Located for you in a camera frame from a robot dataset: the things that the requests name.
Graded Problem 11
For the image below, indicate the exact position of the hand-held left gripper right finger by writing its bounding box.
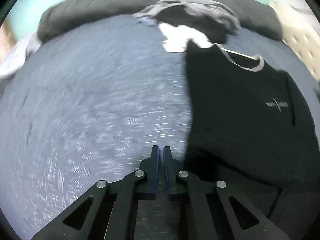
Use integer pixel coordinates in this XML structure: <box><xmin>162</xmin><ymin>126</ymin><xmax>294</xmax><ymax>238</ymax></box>
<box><xmin>164</xmin><ymin>146</ymin><xmax>290</xmax><ymax>240</ymax></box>

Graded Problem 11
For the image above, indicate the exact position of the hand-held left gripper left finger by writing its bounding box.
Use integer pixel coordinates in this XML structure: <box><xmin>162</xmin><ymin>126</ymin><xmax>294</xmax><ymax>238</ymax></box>
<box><xmin>31</xmin><ymin>145</ymin><xmax>160</xmax><ymax>240</ymax></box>

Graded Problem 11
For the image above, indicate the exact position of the black sweater with white collar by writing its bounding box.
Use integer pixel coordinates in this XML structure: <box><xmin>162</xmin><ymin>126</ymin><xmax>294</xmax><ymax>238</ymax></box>
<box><xmin>184</xmin><ymin>40</ymin><xmax>320</xmax><ymax>240</ymax></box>

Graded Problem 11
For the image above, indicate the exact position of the white garment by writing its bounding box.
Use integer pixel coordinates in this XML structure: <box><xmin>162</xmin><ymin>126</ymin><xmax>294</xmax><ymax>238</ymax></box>
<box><xmin>159</xmin><ymin>22</ymin><xmax>213</xmax><ymax>54</ymax></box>

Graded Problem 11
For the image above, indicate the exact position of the black garment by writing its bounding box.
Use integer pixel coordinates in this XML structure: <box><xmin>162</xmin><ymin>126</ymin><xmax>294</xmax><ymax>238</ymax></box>
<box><xmin>155</xmin><ymin>7</ymin><xmax>238</xmax><ymax>43</ymax></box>

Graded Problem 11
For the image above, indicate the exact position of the grey garment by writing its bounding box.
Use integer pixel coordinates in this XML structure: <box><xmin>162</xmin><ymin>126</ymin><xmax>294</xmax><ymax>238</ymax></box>
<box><xmin>132</xmin><ymin>0</ymin><xmax>241</xmax><ymax>36</ymax></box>

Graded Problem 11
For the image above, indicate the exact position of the dark grey rolled duvet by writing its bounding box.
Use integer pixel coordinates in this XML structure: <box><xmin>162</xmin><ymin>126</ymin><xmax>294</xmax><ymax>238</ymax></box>
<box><xmin>37</xmin><ymin>0</ymin><xmax>283</xmax><ymax>43</ymax></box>

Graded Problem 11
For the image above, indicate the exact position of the light grey blanket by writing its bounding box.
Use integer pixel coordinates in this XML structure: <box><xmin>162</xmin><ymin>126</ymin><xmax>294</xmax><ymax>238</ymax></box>
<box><xmin>0</xmin><ymin>32</ymin><xmax>42</xmax><ymax>79</ymax></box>

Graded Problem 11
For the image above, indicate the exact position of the cream tufted headboard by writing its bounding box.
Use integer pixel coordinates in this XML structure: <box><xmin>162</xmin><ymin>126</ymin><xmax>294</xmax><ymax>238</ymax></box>
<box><xmin>270</xmin><ymin>0</ymin><xmax>320</xmax><ymax>83</ymax></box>

